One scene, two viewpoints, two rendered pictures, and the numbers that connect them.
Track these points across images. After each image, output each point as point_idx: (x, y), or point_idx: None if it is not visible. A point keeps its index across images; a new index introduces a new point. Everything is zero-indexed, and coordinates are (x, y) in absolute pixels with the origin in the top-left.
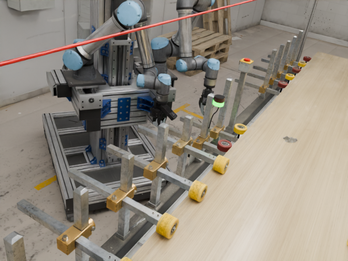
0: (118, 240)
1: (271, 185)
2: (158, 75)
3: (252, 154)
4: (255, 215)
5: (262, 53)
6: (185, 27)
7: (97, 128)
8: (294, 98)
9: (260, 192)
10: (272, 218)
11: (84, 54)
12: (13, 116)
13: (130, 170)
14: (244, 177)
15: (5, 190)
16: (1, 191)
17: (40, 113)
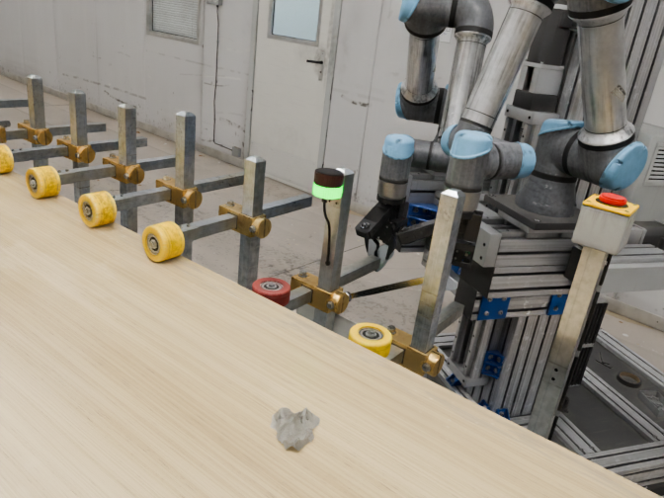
0: None
1: (72, 303)
2: (517, 203)
3: (216, 315)
4: (3, 258)
5: None
6: (493, 42)
7: (397, 245)
8: None
9: (60, 283)
10: None
11: (402, 88)
12: (609, 329)
13: (122, 128)
14: (125, 278)
15: (406, 332)
16: (402, 329)
17: (647, 357)
